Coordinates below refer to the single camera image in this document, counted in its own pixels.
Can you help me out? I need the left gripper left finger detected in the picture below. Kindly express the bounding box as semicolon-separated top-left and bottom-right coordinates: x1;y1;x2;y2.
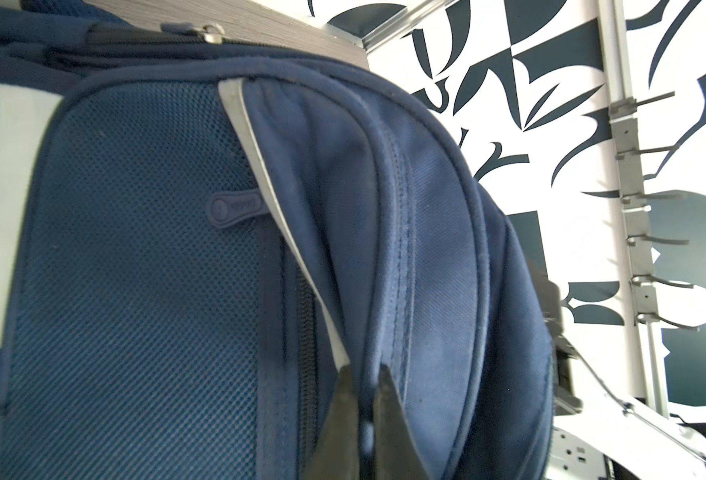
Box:
304;365;360;480

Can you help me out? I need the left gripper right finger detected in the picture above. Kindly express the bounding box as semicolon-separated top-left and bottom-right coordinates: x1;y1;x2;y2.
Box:
373;365;430;480

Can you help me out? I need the navy blue student backpack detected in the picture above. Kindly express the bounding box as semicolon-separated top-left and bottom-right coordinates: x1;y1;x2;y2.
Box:
0;1;554;479

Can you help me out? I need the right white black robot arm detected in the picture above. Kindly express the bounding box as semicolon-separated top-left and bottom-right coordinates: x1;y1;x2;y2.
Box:
533;273;706;479

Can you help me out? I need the wall hook rack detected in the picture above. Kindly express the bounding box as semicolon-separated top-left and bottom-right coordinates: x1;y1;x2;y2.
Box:
609;92;698;331

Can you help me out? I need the aluminium cage frame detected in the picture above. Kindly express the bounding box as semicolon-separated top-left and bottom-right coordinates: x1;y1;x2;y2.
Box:
307;1;669;423

